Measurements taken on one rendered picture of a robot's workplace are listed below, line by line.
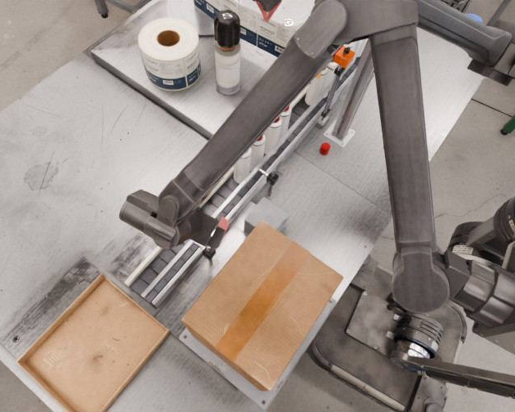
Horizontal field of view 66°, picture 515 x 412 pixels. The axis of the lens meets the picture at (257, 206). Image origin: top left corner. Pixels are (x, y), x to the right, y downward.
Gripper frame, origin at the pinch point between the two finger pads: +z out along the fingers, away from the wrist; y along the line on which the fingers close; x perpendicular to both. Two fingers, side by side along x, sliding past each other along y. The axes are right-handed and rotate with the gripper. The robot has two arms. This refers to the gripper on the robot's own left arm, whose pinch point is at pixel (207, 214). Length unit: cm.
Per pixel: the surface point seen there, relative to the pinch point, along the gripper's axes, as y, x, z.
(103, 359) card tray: 12, 51, 2
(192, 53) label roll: 40, -32, 46
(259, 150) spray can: 2.2, -13.9, 32.5
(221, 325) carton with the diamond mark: -15.0, 18.2, -7.6
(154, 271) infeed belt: 12.4, 28.5, 15.2
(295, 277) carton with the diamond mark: -24.3, 4.8, 3.6
